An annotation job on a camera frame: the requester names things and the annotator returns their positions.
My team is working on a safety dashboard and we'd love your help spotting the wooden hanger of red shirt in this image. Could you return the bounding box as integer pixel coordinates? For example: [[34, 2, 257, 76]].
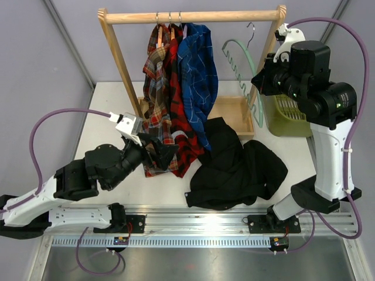
[[169, 12, 176, 41]]

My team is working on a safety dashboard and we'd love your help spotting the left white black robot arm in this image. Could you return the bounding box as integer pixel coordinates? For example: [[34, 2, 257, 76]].
[[1, 133, 179, 240]]

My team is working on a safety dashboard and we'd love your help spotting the wooden clothes rack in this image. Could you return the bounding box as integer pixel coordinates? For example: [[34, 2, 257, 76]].
[[97, 5, 287, 141]]

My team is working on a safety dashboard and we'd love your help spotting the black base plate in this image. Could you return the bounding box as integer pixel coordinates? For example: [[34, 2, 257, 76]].
[[93, 215, 146, 234], [247, 214, 301, 234]]

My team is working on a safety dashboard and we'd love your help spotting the blue plaid shirt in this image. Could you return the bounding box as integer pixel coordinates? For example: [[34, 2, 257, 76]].
[[178, 23, 219, 150]]

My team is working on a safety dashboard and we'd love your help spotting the mint green hanger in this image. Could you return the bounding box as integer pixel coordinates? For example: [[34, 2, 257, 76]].
[[221, 22, 264, 128]]

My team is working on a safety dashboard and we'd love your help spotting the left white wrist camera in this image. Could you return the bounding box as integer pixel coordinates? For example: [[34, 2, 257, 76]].
[[109, 112, 143, 146]]

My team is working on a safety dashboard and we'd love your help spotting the lilac hanger of blue shirt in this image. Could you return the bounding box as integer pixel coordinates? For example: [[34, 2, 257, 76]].
[[179, 12, 188, 39]]

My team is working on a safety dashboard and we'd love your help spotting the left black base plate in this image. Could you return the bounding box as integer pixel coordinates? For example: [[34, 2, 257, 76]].
[[93, 215, 146, 234]]

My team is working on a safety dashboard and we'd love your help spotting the aluminium mounting rail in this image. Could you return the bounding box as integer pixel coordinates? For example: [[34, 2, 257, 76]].
[[39, 204, 359, 249]]

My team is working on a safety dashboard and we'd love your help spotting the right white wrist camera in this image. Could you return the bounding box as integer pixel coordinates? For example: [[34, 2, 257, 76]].
[[273, 23, 305, 63]]

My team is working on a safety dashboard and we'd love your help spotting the brown plaid shirt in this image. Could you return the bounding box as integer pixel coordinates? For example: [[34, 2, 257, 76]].
[[141, 23, 179, 178]]

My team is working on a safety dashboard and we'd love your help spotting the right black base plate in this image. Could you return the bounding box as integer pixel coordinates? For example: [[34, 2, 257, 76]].
[[247, 214, 301, 234]]

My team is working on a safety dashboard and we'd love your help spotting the wooden hanger of brown shirt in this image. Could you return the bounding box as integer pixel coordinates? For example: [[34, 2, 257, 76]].
[[156, 12, 163, 48]]

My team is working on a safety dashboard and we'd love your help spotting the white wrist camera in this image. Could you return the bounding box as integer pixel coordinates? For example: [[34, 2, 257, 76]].
[[109, 112, 143, 146], [273, 23, 305, 63]]

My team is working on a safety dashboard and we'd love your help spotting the red black plaid shirt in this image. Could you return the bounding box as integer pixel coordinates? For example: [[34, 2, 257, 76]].
[[163, 23, 204, 178]]

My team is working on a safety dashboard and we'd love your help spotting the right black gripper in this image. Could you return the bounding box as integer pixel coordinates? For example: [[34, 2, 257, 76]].
[[255, 53, 307, 103]]

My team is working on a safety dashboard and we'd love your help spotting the green plastic basket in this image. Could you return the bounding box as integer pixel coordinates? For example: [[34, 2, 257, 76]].
[[261, 94, 312, 138]]

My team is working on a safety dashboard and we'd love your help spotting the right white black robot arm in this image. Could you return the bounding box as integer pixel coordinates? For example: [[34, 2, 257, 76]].
[[251, 40, 361, 232]]

